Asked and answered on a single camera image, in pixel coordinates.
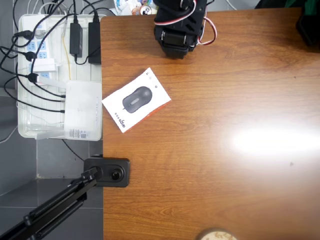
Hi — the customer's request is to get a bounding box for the orange white mouse box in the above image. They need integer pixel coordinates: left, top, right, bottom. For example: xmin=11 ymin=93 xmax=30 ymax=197
xmin=101 ymin=66 xmax=172 ymax=134

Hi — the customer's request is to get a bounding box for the black leader arm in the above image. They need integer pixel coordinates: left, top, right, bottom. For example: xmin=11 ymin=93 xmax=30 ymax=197
xmin=295 ymin=7 xmax=320 ymax=48

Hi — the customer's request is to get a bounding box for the black stand clamp base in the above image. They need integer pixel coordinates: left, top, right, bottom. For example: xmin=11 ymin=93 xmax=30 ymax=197
xmin=83 ymin=156 xmax=131 ymax=188

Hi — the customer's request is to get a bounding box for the white router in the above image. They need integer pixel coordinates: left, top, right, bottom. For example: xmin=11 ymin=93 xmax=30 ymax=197
xmin=36 ymin=76 xmax=104 ymax=142

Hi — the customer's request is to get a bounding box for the white plastic tray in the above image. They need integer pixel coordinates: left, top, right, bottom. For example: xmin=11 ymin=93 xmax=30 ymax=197
xmin=17 ymin=13 xmax=105 ymax=141

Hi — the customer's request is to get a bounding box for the wide black power adapter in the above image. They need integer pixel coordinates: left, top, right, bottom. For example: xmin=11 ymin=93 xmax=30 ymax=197
xmin=87 ymin=21 xmax=102 ymax=65

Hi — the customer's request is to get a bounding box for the silver drink can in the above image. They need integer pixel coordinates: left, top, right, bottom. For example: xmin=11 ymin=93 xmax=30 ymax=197
xmin=139 ymin=4 xmax=153 ymax=16

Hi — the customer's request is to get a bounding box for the slim black power adapter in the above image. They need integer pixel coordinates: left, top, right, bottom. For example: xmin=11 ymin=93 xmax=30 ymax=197
xmin=69 ymin=22 xmax=84 ymax=58

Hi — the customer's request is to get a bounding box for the printed white plastic bag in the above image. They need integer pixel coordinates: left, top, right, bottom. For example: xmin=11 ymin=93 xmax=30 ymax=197
xmin=113 ymin=0 xmax=141 ymax=16

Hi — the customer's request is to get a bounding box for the white charger plug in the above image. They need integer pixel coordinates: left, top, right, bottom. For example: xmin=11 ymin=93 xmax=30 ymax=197
xmin=32 ymin=57 xmax=58 ymax=73

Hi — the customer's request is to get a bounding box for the round wooden coaster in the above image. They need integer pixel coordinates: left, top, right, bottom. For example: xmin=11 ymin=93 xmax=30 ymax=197
xmin=198 ymin=227 xmax=238 ymax=240

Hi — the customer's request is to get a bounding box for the white power strip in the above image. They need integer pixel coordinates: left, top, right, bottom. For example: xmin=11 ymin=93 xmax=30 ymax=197
xmin=23 ymin=21 xmax=55 ymax=86

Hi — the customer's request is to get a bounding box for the black office chair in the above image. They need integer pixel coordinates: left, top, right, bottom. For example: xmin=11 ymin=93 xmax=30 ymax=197
xmin=254 ymin=0 xmax=286 ymax=10

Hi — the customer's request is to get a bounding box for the dark green cloth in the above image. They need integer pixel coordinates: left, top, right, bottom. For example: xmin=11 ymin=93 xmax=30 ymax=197
xmin=284 ymin=0 xmax=320 ymax=8

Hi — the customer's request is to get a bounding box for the black floor cable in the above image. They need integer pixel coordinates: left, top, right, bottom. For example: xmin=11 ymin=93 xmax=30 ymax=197
xmin=61 ymin=138 xmax=86 ymax=162

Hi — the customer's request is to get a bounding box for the black router cable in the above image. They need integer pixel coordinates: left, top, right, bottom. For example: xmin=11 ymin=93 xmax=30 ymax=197
xmin=32 ymin=79 xmax=66 ymax=98
xmin=15 ymin=62 xmax=66 ymax=103
xmin=3 ymin=76 xmax=66 ymax=113

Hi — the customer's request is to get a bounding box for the red white servo cable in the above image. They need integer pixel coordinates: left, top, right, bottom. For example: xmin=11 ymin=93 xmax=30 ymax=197
xmin=153 ymin=0 xmax=218 ymax=46

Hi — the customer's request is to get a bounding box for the black adapter output cable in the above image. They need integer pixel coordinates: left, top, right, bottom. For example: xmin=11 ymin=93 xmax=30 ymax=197
xmin=73 ymin=46 xmax=102 ymax=65

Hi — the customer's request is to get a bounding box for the thin yellow cable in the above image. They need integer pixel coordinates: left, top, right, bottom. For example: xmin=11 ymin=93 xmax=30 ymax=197
xmin=61 ymin=22 xmax=73 ymax=81

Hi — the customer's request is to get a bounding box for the black power cable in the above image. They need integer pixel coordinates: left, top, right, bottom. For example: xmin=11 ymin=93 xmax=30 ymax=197
xmin=82 ymin=0 xmax=101 ymax=23
xmin=72 ymin=0 xmax=79 ymax=25

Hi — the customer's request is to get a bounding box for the black plug with cable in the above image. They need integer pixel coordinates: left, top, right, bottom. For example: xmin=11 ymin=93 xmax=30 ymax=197
xmin=23 ymin=51 xmax=37 ymax=62
xmin=26 ymin=72 xmax=40 ymax=84
xmin=11 ymin=29 xmax=33 ymax=42

